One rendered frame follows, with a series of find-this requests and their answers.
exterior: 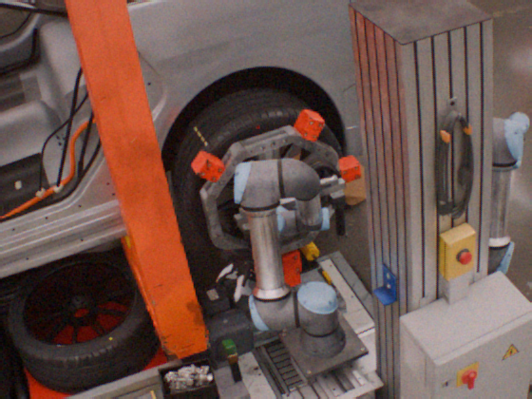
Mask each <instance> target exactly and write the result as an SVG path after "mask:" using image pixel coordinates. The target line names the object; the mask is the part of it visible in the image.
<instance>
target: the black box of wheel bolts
mask: <svg viewBox="0 0 532 399"><path fill-rule="evenodd" d="M158 372H159V377H160V384H161V394H162V398H164V399H220V398H219V391H218V387H217V382H216V379H215V375H214V372H213V368H212V364H211V360H210V357H207V358H203V359H200V360H196V361H190V362H186V363H182V364H179V365H176V366H174V365H172V366H169V367H165V368H161V369H158Z"/></svg>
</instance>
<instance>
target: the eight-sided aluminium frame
mask: <svg viewBox="0 0 532 399"><path fill-rule="evenodd" d="M289 143H295V144H297V145H299V146H301V147H303V148H305V149H307V150H308V151H310V152H312V153H319V154H321V155H323V156H324V157H325V158H326V159H327V160H328V161H329V162H331V163H332V164H333V166H334V167H335V169H336V170H337V171H338V172H339V163H338V162H339V159H338V155H337V153H336V152H335V151H334V150H333V149H332V148H331V147H330V146H328V145H327V144H324V143H323V142H320V141H318V140H316V141H315V142H311V141H308V140H306V139H303V138H302V135H301V134H300V133H299V132H298V130H297V129H296V128H295V127H292V126H290V125H287V126H281V128H279V129H276V130H273V131H270V132H267V133H264V134H261V135H258V136H255V137H253V138H250V139H248V140H245V141H242V142H241V141H239V142H235V143H233V144H232V145H231V147H229V148H228V151H227V152H226V154H225V155H224V157H223V158H222V160H221V162H222V164H223V166H224V167H225V170H224V171H223V172H222V174H221V175H220V177H219V178H218V182H212V181H210V180H208V181H207V182H206V183H205V184H204V185H203V186H202V188H201V190H200V191H199V193H200V199H201V201H202V206H203V210H204V215H205V218H206V222H207V227H208V231H209V235H210V238H211V239H212V241H213V243H214V244H215V246H217V247H219V248H220V249H223V250H231V249H243V248H248V241H245V240H243V239H240V238H238V237H234V236H231V235H228V234H226V233H222V232H221V228H220V224H219V215H218V208H217V202H216V200H217V198H218V195H219V194H220V192H221V191H222V189H223V188H224V186H225V185H226V184H227V182H228V181H229V179H231V177H232V176H233V175H234V173H235V172H236V169H237V166H238V165H239V164H241V163H242V162H243V161H244V160H245V159H248V158H250V157H253V156H255V155H257V154H258V153H261V152H267V151H270V150H273V148H276V147H280V146H283V145H286V144H289ZM320 203H321V207H326V208H328V209H329V217H331V216H332V215H333V213H334V208H333V206H332V205H331V203H330V202H329V201H327V199H326V198H325V197H324V198H323V200H322V201H320ZM317 234H318V232H309V233H298V234H292V235H288V236H284V235H283V236H280V237H279V243H280V251H281V254H285V253H288V252H291V251H292V250H295V249H298V248H301V247H303V246H304V247H305V246H307V245H309V244H310V243H311V242H312V241H313V240H314V238H315V236H316V235H317Z"/></svg>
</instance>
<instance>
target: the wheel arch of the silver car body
mask: <svg viewBox="0 0 532 399"><path fill-rule="evenodd" d="M210 84H213V87H212V90H213V95H214V101H218V100H219V99H221V98H223V97H224V98H225V97H226V96H227V95H230V94H232V93H234V92H237V91H238V92H240V91H241V90H243V89H244V90H246V89H248V88H251V89H253V88H276V89H280V90H284V91H287V92H289V93H292V94H294V95H295V96H296V97H298V98H299V99H300V100H301V101H303V102H304V103H305V104H306V105H308V106H309V107H310V108H311V109H312V110H313V111H314V112H316V113H318V114H319V115H320V116H321V118H322V119H323V120H324V121H325V125H326V126H327V127H328V128H329V129H330V130H331V132H332V133H333V134H334V136H335V137H336V139H337V141H338V143H339V146H340V148H341V150H342V155H343V158H345V157H348V156H349V137H348V132H347V128H346V125H345V121H344V117H343V113H342V112H341V110H340V108H339V106H338V104H337V102H336V100H335V99H334V97H333V95H331V94H330V93H329V91H328V90H327V89H326V88H325V87H324V86H323V85H322V84H320V83H319V82H318V81H317V80H315V79H314V78H312V77H311V76H309V75H307V74H305V73H303V72H301V71H299V70H296V69H294V68H291V67H288V66H279V65H254V66H246V67H242V68H239V69H236V70H234V71H231V72H229V73H226V74H224V75H222V76H220V77H218V78H217V79H216V80H213V81H212V82H210V83H209V84H207V85H206V86H204V87H203V88H202V89H200V90H199V91H198V92H197V93H196V94H195V95H194V96H193V97H192V98H193V101H192V120H193V121H194V119H195V118H196V117H197V116H198V115H199V114H200V113H201V111H202V110H203V109H207V106H209V94H208V89H207V87H208V86H209V85H210ZM192 98H191V99H190V100H189V101H188V102H187V103H186V104H185V105H184V106H183V108H182V109H181V110H180V112H179V113H178V114H177V116H176V117H175V118H174V119H173V121H172V123H171V124H170V125H169V127H168V130H167V133H166V135H165V137H164V139H163V142H162V145H161V150H160V151H161V157H162V159H161V161H162V165H163V169H164V173H166V172H169V171H171V166H172V160H173V156H174V153H175V150H176V148H177V145H178V142H179V141H180V138H181V136H182V133H183V131H184V130H185V129H186V127H188V125H189V124H190V118H189V106H190V102H191V100H192Z"/></svg>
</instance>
